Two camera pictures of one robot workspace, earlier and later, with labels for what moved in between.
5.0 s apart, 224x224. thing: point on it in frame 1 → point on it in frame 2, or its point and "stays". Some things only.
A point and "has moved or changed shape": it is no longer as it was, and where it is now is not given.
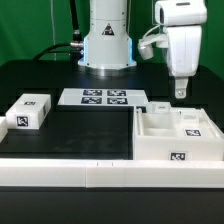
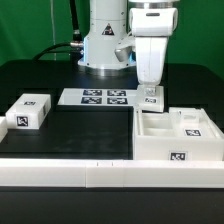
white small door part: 158,107 has moved or changed shape
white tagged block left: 29,111 stays
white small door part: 194,124 stays
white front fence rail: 111,174 stays
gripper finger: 181,87 → 150,91
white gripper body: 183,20 → 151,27
